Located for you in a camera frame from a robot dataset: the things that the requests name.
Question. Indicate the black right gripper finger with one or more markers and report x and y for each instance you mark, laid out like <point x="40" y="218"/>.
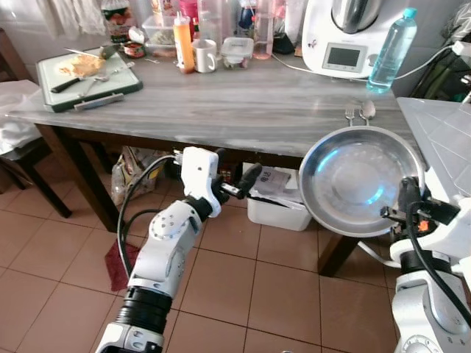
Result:
<point x="409" y="195"/>

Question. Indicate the round stainless steel plate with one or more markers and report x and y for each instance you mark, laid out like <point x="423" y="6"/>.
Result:
<point x="353" y="176"/>

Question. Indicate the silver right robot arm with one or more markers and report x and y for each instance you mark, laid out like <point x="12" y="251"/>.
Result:
<point x="427" y="309"/>

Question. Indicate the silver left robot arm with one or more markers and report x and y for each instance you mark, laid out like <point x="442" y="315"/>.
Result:
<point x="165" y="257"/>

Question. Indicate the white plastic storage box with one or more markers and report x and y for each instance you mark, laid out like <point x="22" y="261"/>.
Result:
<point x="276" y="198"/>

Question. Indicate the grey wooden table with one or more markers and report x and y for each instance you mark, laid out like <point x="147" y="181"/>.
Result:
<point x="235" y="103"/>

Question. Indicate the light blue folding table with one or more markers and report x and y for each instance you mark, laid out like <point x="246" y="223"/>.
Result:
<point x="441" y="140"/>

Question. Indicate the crinkled plastic bag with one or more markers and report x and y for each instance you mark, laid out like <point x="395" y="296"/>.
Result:
<point x="136" y="173"/>

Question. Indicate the metal spoon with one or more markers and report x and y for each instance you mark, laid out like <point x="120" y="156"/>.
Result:
<point x="367" y="110"/>

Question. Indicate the metal fork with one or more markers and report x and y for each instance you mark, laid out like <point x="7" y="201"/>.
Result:
<point x="350" y="114"/>

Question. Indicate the white ceramic mug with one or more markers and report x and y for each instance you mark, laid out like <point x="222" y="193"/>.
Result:
<point x="204" y="56"/>

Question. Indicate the clear lidded food container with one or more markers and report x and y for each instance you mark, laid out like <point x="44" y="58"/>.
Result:
<point x="237" y="51"/>

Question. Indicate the orange sauce bottle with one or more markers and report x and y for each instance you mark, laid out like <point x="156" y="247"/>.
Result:
<point x="184" y="44"/>

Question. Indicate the tall clear glass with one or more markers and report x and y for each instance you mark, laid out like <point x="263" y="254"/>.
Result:
<point x="263" y="33"/>

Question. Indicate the red floor cloth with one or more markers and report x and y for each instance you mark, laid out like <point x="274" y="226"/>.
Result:
<point x="118" y="265"/>

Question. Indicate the clear blue water bottle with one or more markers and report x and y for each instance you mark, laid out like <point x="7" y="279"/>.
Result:
<point x="390" y="51"/>

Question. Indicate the green rimmed cutting board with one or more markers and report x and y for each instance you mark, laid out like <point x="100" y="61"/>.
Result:
<point x="88" y="84"/>

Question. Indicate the yellow food piece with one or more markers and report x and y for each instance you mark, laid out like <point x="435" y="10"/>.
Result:
<point x="81" y="66"/>

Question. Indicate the white kitchen cooking appliance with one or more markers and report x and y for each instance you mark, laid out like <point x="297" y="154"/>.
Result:
<point x="353" y="37"/>

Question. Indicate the dark stool with white cushion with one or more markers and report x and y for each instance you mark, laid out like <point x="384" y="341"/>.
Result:
<point x="22" y="140"/>

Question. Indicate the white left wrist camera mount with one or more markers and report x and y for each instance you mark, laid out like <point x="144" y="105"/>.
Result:
<point x="199" y="176"/>

